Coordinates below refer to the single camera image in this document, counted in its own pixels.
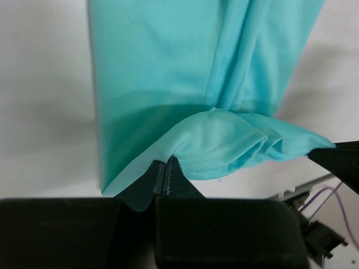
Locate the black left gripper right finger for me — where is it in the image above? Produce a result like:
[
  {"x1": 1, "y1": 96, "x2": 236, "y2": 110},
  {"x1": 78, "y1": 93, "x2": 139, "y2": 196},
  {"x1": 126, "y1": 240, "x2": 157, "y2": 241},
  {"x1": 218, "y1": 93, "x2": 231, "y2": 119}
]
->
[{"x1": 154, "y1": 157, "x2": 310, "y2": 268}]

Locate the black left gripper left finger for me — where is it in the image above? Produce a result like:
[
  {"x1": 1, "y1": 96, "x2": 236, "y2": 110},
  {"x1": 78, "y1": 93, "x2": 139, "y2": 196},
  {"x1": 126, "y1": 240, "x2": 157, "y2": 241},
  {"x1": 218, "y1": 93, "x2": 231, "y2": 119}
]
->
[{"x1": 1, "y1": 161, "x2": 165, "y2": 268}]

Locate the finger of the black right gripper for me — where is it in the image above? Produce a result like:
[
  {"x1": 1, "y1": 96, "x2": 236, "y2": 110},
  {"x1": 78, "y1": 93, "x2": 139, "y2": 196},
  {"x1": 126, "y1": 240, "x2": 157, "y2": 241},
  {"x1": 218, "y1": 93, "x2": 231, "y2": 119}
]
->
[{"x1": 307, "y1": 141, "x2": 359, "y2": 194}]

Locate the teal t shirt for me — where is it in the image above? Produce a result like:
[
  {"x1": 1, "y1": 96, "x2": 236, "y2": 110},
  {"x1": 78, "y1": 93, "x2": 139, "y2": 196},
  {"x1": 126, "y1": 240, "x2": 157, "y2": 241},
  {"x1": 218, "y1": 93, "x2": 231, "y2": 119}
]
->
[{"x1": 89, "y1": 1, "x2": 334, "y2": 197}]

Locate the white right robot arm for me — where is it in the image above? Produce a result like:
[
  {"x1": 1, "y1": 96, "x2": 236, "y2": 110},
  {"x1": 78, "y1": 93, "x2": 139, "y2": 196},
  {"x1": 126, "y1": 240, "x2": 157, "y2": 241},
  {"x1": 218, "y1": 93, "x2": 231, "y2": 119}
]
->
[{"x1": 272, "y1": 141, "x2": 358, "y2": 268}]

